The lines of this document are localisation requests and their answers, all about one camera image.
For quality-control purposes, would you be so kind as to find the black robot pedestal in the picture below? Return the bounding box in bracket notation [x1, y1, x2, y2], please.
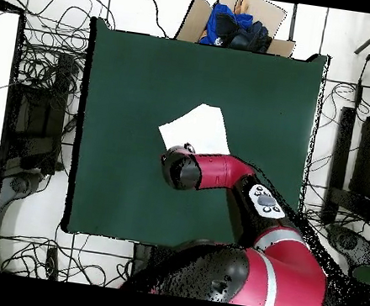
[127, 241, 166, 294]

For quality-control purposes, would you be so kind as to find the white towel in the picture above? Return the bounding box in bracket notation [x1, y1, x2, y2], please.
[155, 98, 237, 159]

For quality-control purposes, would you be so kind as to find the brown cardboard box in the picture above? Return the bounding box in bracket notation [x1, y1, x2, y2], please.
[173, 0, 303, 59]

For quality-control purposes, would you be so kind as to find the blue garment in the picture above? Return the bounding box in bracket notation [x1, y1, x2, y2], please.
[198, 0, 257, 52]

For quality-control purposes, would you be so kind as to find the black power strip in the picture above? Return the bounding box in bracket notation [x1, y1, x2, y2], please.
[43, 245, 62, 280]

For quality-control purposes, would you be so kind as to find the dark navy garment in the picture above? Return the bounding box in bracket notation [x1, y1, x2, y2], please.
[211, 11, 276, 55]

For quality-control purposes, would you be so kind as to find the black cable tangle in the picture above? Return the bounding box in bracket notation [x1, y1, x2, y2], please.
[0, 0, 121, 98]
[299, 78, 370, 238]
[0, 219, 138, 290]

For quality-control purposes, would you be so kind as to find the dark green table cloth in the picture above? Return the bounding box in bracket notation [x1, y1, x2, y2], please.
[60, 15, 332, 266]

